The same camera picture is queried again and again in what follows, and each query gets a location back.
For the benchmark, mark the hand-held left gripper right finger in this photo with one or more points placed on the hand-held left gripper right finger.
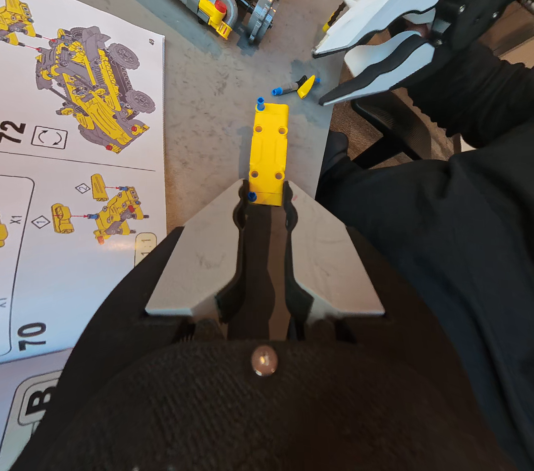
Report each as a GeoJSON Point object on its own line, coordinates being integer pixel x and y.
{"type": "Point", "coordinates": [329, 266]}

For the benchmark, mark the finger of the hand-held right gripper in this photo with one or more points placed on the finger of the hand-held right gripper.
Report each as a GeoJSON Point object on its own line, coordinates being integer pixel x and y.
{"type": "Point", "coordinates": [388, 3]}
{"type": "Point", "coordinates": [400, 70]}

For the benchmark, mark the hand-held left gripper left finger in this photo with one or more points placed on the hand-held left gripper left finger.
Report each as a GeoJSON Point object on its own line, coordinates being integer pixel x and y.
{"type": "Point", "coordinates": [200, 266]}

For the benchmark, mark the grey axle with yellow connector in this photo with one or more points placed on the grey axle with yellow connector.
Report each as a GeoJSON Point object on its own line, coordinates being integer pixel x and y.
{"type": "Point", "coordinates": [306, 87]}

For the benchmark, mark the yellow toy panel block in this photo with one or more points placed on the yellow toy panel block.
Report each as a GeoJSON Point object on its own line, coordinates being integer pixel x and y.
{"type": "Point", "coordinates": [269, 145]}

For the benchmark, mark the person's right forearm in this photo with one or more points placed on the person's right forearm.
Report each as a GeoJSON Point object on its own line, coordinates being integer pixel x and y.
{"type": "Point", "coordinates": [471, 95]}

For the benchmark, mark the black office chair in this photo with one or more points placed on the black office chair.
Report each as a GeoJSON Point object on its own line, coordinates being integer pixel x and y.
{"type": "Point", "coordinates": [400, 133]}

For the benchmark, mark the open instruction booklet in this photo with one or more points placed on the open instruction booklet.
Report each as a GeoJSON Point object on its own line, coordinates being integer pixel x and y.
{"type": "Point", "coordinates": [83, 229]}

